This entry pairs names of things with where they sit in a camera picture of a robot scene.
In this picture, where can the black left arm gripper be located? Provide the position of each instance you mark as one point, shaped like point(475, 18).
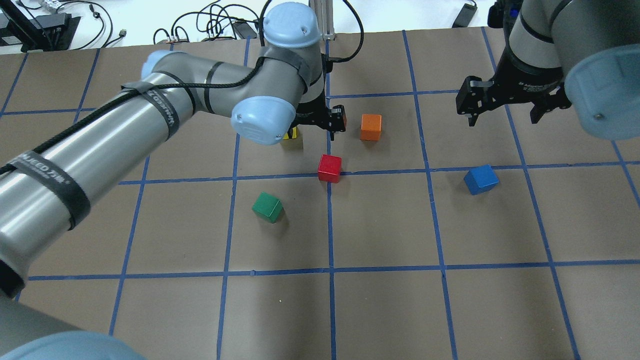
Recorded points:
point(311, 113)

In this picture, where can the aluminium frame post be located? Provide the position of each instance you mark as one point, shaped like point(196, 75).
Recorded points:
point(324, 12)

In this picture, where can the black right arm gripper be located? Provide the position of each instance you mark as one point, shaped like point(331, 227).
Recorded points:
point(529, 81)

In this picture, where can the blue wooden block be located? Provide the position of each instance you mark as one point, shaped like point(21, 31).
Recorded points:
point(481, 179)

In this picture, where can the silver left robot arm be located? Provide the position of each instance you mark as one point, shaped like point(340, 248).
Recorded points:
point(52, 188)

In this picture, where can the yellow wooden block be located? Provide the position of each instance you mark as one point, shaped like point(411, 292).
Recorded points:
point(291, 134)

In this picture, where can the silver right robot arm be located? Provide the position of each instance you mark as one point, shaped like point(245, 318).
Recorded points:
point(560, 54)

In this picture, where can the orange wooden block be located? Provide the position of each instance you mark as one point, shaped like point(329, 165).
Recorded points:
point(370, 127)

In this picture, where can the black power adapter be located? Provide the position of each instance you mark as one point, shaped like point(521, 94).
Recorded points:
point(244, 29)

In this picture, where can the red wooden block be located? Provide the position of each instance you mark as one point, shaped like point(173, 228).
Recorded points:
point(329, 168)

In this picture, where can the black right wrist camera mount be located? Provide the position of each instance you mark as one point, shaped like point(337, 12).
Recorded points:
point(503, 13)

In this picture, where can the black monitor stand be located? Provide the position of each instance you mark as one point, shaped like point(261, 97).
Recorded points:
point(45, 32)

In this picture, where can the green wooden block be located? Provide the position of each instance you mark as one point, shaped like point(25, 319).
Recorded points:
point(268, 207)

